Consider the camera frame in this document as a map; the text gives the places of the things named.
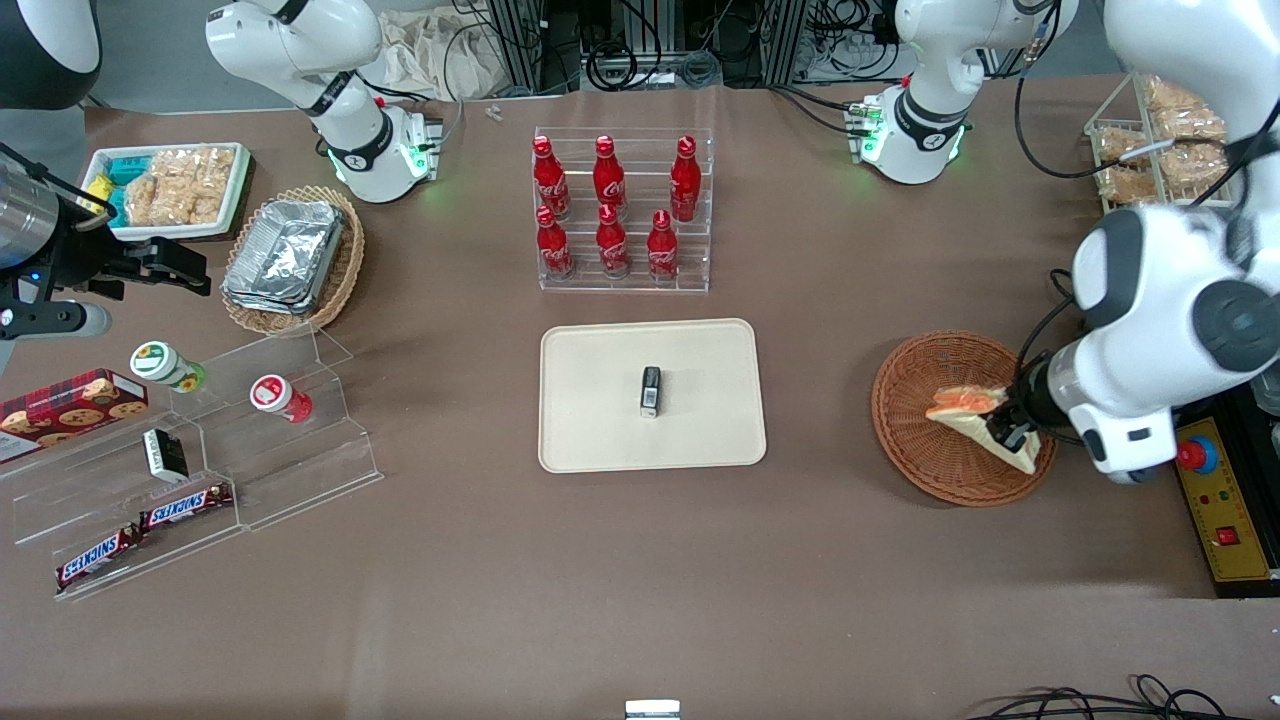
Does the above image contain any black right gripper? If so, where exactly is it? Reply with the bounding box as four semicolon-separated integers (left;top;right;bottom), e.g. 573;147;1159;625
15;205;212;306

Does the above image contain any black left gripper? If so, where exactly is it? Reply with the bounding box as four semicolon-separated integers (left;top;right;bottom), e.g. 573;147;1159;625
985;350;1077;453

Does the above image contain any triangular sandwich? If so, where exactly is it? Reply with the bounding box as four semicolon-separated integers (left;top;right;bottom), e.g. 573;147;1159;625
925;385;1041;475

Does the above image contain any white rectangular snack tray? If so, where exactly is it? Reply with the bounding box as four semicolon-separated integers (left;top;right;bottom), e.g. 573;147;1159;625
78;142;254;242

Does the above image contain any round brown wicker basket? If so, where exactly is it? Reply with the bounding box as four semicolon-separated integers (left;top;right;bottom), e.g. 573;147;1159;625
871;331;1060;508

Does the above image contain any aluminium foil tray stack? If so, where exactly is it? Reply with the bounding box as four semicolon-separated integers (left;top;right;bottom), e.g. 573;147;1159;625
222;200;347;316

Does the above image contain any oval light wicker basket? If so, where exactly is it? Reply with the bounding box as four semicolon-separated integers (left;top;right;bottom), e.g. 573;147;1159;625
221;185;366;337

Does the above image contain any cream plastic tray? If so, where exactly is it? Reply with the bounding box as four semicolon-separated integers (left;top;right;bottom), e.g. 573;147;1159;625
539;318;768;474

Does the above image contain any rice cracker snack bag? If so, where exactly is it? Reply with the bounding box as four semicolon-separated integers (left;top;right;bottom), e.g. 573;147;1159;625
1145;76;1201;113
1150;110;1229;146
1094;128;1147;167
122;146;237;227
1158;143;1233;191
1097;165;1161;206

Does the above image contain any green lid cup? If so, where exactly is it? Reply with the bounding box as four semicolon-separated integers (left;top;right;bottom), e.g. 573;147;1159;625
130;341;207;393

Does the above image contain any red lid cup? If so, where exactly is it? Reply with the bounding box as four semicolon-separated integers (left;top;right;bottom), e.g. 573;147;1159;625
250;374;314;424

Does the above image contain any red plaid cookie box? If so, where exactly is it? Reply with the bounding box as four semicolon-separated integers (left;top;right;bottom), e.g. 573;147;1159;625
0;369;149;463

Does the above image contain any small black white box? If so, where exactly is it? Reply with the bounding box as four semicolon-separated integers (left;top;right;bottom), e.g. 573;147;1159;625
142;428;189;484

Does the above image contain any clear acrylic step shelf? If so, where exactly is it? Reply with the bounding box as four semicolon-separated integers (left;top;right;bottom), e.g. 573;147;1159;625
0;325;384;603

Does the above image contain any snickers bar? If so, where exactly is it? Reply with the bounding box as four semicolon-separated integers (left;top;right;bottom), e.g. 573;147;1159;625
138;483;234;532
55;524;146;593

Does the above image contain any black equipment base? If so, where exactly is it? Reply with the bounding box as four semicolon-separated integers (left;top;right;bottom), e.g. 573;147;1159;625
1165;385;1280;599

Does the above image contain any yellow control panel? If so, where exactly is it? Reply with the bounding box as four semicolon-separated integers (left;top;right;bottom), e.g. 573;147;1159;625
1172;415;1276;583

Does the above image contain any white crumpled cloth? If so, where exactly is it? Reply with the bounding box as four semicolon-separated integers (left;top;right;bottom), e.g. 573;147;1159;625
378;8;513;101

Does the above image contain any red cola bottle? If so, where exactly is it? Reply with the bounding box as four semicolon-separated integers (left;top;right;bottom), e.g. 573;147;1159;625
596;204;631;279
593;136;627;216
536;206;577;281
669;136;703;223
532;136;572;221
646;210;680;282

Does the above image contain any clear acrylic bottle rack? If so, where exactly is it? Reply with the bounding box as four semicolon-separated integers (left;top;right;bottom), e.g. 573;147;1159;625
533;126;714;294

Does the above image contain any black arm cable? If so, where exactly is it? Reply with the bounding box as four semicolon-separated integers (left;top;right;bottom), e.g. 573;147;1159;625
1013;20;1280;183

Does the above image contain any black floor cable bundle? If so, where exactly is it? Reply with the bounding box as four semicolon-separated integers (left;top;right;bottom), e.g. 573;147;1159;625
965;674;1280;720

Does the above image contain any white wire rack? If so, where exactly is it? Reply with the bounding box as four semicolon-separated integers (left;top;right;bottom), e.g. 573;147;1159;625
1084;68;1241;213

